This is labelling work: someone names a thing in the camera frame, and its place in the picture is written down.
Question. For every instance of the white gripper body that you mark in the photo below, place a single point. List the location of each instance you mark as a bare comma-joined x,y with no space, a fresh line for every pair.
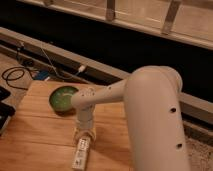
85,119

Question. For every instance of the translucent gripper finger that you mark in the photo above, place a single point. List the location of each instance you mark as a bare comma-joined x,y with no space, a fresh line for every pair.
92,134
76,137

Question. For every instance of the white labelled bottle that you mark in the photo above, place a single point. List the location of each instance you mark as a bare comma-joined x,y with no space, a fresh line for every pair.
82,152

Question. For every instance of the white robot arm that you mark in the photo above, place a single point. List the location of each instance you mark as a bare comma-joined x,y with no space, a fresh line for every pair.
151,102

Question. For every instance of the green ceramic bowl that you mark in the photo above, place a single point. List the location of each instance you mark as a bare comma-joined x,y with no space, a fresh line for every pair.
60,99

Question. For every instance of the blue object on floor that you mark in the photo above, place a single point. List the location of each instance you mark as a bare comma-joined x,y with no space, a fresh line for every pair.
41,75

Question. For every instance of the black device at left edge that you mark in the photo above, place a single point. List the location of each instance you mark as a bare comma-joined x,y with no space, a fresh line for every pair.
6,111

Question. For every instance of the grey baseboard rail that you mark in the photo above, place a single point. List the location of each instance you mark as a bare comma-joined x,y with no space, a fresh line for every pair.
198,112

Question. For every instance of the wooden railing frame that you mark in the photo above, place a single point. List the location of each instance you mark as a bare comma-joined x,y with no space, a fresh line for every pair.
188,21

